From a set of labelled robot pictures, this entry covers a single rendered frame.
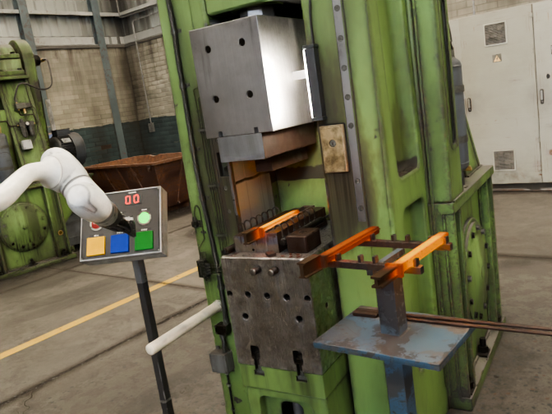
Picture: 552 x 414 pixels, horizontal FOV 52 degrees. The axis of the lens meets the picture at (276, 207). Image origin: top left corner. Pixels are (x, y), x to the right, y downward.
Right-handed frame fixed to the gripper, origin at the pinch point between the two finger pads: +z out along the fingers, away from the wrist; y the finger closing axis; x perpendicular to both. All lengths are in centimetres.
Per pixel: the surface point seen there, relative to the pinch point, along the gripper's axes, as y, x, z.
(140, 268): -7.9, -6.9, 30.1
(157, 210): 5.7, 11.5, 13.4
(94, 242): -20.1, 1.2, 12.6
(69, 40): -382, 598, 635
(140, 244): -0.9, -1.8, 12.6
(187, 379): -20, -49, 132
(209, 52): 38, 57, -20
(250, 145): 49, 24, -7
